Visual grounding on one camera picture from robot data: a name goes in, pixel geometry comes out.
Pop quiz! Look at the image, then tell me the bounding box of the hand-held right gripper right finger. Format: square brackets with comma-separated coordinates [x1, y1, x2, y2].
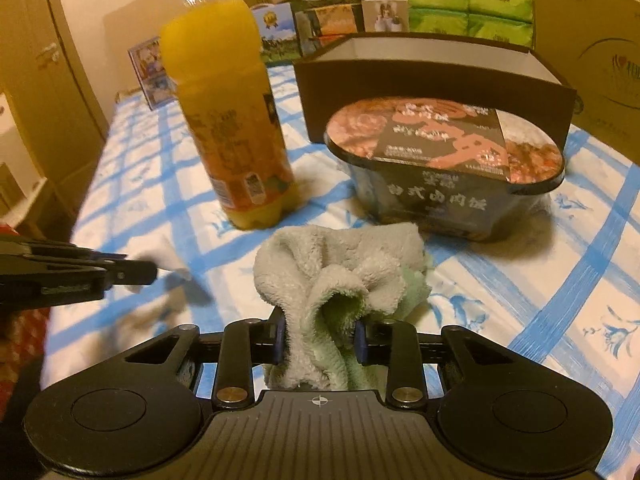
[352, 319, 516, 408]

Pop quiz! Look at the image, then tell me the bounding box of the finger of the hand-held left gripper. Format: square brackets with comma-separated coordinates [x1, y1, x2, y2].
[15, 240, 130, 267]
[37, 260, 160, 297]

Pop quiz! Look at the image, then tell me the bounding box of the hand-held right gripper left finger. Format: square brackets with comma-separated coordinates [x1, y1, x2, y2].
[125, 317, 288, 408]

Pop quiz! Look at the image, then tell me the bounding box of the brown box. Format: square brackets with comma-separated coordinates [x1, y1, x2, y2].
[292, 32, 578, 151]

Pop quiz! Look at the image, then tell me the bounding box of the black instant rice bowl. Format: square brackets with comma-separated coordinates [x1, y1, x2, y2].
[324, 96, 567, 242]

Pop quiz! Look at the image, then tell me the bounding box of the blue checked bedsheet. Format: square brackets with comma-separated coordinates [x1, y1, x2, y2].
[45, 62, 640, 471]

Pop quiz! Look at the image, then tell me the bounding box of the green tissue multipack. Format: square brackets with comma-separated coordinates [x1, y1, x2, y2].
[406, 0, 535, 48]

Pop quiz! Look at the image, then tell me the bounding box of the orange juice bottle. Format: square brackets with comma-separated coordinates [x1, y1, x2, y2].
[159, 0, 298, 231]

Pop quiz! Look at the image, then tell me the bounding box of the orange printed box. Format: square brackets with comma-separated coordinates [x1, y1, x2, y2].
[295, 4, 363, 56]

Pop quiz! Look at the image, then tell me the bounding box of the red checked bag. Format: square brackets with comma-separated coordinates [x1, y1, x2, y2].
[0, 310, 51, 396]

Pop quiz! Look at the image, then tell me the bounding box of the wooden wardrobe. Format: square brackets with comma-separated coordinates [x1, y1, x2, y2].
[0, 0, 111, 241]

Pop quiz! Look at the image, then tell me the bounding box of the green blue milk box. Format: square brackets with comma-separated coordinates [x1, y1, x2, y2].
[250, 2, 301, 66]

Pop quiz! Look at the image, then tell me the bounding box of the grey fleece towel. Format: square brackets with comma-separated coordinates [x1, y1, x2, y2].
[252, 222, 433, 391]

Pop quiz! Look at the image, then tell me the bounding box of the white photo box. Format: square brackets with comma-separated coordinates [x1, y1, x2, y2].
[361, 0, 410, 33]

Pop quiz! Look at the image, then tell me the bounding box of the large cardboard box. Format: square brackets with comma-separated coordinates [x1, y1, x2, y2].
[530, 0, 640, 168]

